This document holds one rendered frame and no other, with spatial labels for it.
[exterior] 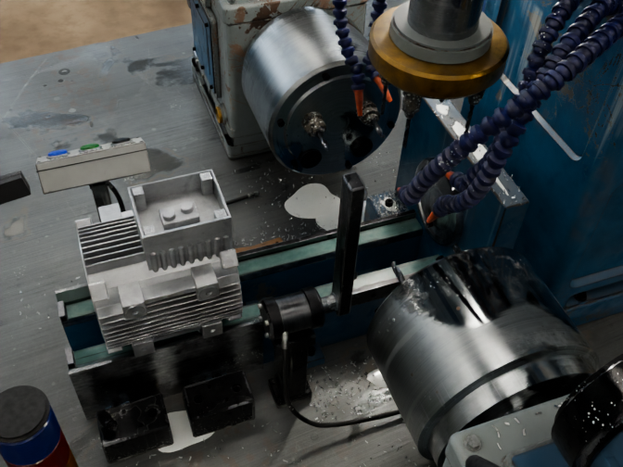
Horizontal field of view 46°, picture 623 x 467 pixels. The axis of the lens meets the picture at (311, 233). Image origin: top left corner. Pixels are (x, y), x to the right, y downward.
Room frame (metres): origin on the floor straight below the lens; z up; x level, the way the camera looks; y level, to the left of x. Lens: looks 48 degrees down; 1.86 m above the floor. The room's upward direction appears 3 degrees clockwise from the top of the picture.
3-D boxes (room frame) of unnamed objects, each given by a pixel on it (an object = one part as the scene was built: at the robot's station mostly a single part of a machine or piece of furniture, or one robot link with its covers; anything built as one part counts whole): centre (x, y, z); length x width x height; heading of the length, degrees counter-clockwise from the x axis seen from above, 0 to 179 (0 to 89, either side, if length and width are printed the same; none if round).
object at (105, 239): (0.68, 0.22, 1.02); 0.20 x 0.19 x 0.19; 112
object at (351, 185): (0.64, -0.05, 1.12); 0.04 x 0.03 x 0.26; 112
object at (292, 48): (1.15, 0.02, 1.04); 0.37 x 0.25 x 0.25; 22
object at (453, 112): (0.88, -0.26, 0.97); 0.30 x 0.11 x 0.34; 22
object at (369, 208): (0.95, -0.14, 0.86); 0.07 x 0.06 x 0.12; 22
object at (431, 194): (0.85, -0.20, 1.02); 0.15 x 0.02 x 0.15; 22
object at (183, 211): (0.70, 0.18, 1.11); 0.12 x 0.11 x 0.07; 112
